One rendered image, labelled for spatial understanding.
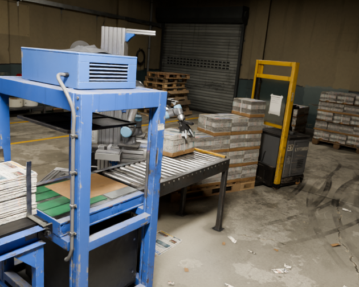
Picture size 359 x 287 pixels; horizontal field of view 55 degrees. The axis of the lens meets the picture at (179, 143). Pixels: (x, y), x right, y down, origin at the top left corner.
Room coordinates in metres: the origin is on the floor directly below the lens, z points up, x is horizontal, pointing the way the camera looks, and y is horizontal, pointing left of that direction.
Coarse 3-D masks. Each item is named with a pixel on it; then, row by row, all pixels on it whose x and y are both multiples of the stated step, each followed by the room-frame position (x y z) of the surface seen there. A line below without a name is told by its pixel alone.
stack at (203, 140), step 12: (204, 144) 4.28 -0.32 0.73; (216, 144) 4.39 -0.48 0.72; (228, 144) 4.50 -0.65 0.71; (240, 144) 4.62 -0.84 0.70; (216, 156) 4.39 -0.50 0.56; (228, 156) 4.50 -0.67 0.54; (240, 156) 4.64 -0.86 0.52; (240, 168) 4.66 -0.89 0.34; (204, 180) 4.31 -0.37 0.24; (216, 180) 4.43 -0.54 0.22; (228, 180) 4.55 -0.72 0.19; (180, 192) 4.11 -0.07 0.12; (192, 192) 4.39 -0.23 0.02; (204, 192) 4.32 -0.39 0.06; (216, 192) 4.46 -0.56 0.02; (228, 192) 4.56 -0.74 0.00
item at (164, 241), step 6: (156, 234) 3.19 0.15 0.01; (162, 234) 3.20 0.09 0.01; (168, 234) 3.21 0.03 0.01; (156, 240) 3.07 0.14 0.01; (162, 240) 3.08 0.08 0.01; (168, 240) 3.09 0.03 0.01; (174, 240) 3.10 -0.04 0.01; (180, 240) 3.11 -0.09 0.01; (156, 246) 2.96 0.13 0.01; (162, 246) 2.97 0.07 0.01; (168, 246) 2.98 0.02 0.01; (156, 252) 2.86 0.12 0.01
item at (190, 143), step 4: (168, 128) 3.66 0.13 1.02; (172, 128) 3.67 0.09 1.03; (176, 128) 3.67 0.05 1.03; (192, 132) 3.55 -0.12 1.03; (188, 136) 3.49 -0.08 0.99; (188, 140) 3.49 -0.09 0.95; (192, 140) 3.55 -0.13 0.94; (188, 144) 3.50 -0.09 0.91; (192, 144) 3.55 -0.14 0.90; (188, 148) 3.50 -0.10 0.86
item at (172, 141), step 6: (168, 132) 3.42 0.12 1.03; (174, 132) 3.45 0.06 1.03; (168, 138) 3.32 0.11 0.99; (174, 138) 3.30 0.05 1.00; (180, 138) 3.38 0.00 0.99; (168, 144) 3.32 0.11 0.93; (174, 144) 3.31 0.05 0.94; (180, 144) 3.39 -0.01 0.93; (168, 150) 3.32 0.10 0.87; (174, 150) 3.32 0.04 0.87; (180, 150) 3.39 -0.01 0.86
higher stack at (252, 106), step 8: (240, 104) 4.86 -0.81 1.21; (248, 104) 4.72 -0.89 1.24; (256, 104) 4.74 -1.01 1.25; (264, 104) 4.83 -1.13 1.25; (240, 112) 4.83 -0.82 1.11; (248, 112) 4.71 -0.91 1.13; (256, 112) 4.75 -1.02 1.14; (264, 112) 4.84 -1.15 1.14; (248, 120) 4.69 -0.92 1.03; (256, 120) 4.76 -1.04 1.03; (248, 128) 4.69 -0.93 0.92; (256, 128) 4.77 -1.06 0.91; (248, 136) 4.69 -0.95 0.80; (256, 136) 4.79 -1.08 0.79; (248, 144) 4.70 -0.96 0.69; (256, 144) 4.79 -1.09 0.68; (248, 152) 4.72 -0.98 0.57; (256, 152) 4.81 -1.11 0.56; (248, 160) 4.73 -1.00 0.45; (256, 160) 4.82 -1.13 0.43; (248, 168) 4.74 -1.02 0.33; (256, 168) 4.84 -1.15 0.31; (248, 176) 4.75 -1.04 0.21; (240, 184) 4.68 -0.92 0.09; (248, 184) 4.77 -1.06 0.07
